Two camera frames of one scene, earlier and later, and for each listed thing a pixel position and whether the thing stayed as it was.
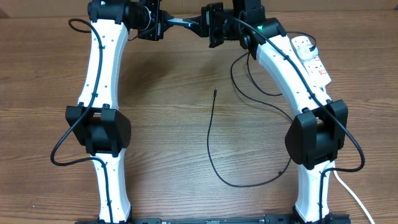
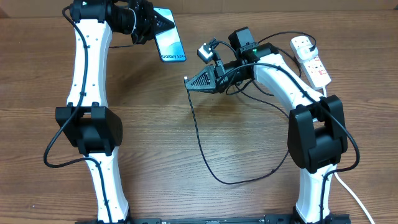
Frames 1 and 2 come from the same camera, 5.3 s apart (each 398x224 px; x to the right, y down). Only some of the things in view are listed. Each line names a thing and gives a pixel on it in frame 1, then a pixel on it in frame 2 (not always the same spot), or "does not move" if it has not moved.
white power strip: (313, 67) does not move
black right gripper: (205, 28) → (209, 73)
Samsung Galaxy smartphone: (182, 22) → (169, 43)
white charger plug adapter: (305, 53) does not move
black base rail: (222, 220) does not move
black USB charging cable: (209, 128) → (262, 96)
